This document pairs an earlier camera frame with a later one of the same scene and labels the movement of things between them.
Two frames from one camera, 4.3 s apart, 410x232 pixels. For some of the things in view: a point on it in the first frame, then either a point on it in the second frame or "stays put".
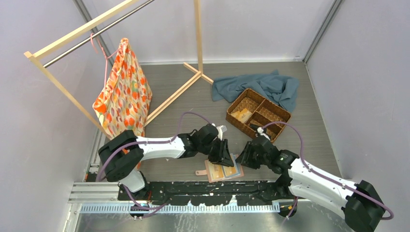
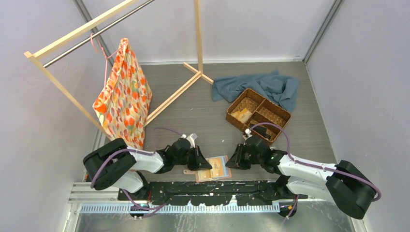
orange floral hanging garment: (123, 104) stays put
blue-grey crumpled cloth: (280, 89) stays put
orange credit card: (236, 115) stays put
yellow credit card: (217, 171) -> (204, 174)
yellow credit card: (229, 170) -> (217, 164)
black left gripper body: (215, 150) -> (191, 158)
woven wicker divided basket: (251, 113) stays put
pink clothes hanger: (93, 38) stays put
